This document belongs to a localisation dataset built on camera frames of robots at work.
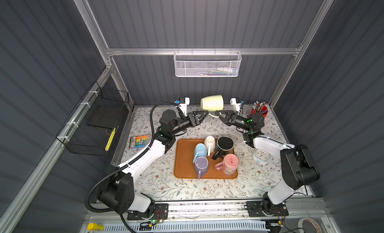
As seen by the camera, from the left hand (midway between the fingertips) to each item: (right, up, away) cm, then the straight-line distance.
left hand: (207, 113), depth 70 cm
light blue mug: (-2, -21, +15) cm, 25 cm away
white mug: (+3, -17, +19) cm, 26 cm away
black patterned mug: (+11, -18, +15) cm, 26 cm away
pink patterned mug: (+13, -27, +7) cm, 31 cm away
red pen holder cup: (+39, +5, +32) cm, 51 cm away
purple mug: (-3, -29, +11) cm, 31 cm away
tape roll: (+51, -53, -2) cm, 73 cm away
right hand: (+5, -2, +3) cm, 6 cm away
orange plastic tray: (-13, -24, +24) cm, 36 cm away
